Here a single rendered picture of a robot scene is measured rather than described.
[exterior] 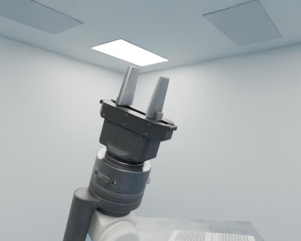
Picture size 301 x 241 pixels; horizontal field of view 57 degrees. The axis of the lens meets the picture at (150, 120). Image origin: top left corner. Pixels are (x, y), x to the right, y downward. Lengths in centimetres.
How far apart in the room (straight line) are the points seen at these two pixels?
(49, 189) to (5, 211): 66
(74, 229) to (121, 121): 18
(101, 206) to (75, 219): 4
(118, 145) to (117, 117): 4
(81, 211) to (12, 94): 373
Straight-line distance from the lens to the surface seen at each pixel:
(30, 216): 435
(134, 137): 39
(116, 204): 43
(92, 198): 43
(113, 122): 41
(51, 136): 439
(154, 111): 39
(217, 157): 462
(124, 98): 42
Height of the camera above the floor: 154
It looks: 5 degrees up
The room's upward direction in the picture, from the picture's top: straight up
